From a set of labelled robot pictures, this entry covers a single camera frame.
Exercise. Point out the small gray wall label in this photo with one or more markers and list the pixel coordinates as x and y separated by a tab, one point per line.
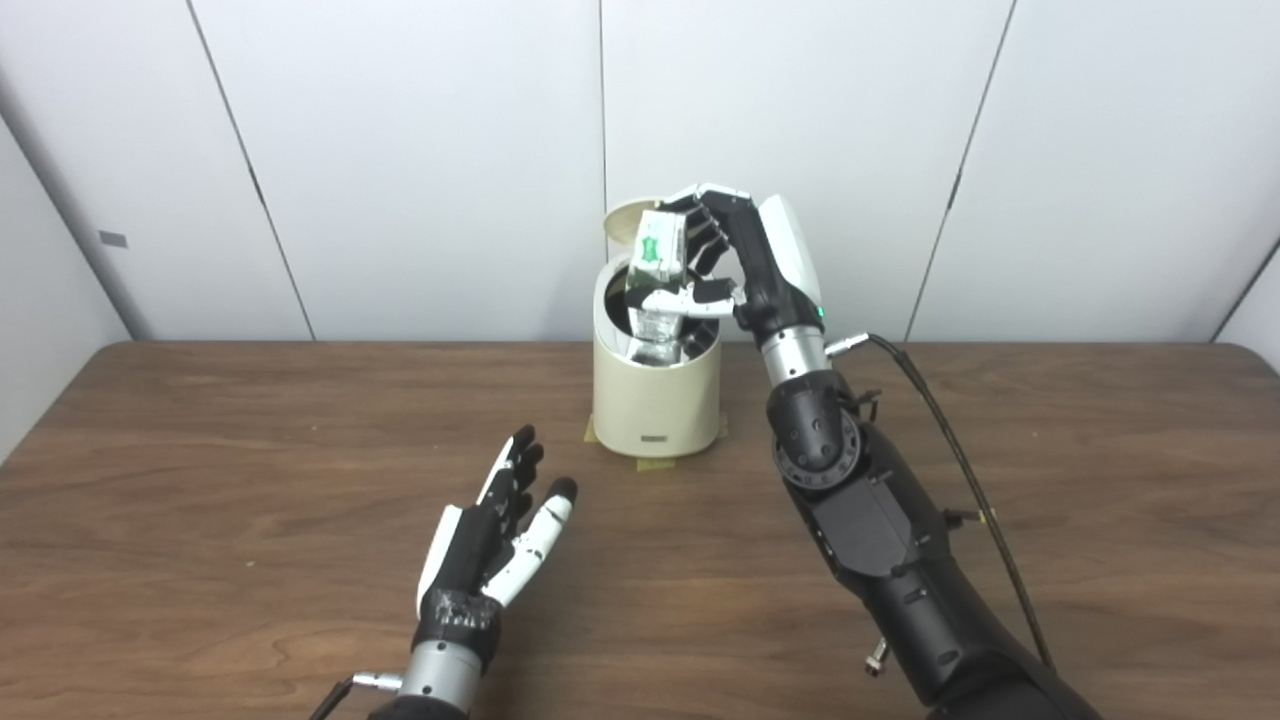
113	239

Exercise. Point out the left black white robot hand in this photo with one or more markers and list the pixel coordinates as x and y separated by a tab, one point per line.
465	560

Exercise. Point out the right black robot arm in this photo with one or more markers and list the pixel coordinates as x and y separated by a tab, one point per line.
880	540

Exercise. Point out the round cream bin lid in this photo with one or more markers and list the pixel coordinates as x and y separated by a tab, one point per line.
625	218

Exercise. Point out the white green milk carton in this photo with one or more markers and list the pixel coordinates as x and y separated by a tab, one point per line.
660	250

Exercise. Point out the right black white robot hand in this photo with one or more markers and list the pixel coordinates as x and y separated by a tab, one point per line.
770	270

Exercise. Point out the cream-colored cylindrical bin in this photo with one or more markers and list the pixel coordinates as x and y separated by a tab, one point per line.
655	405

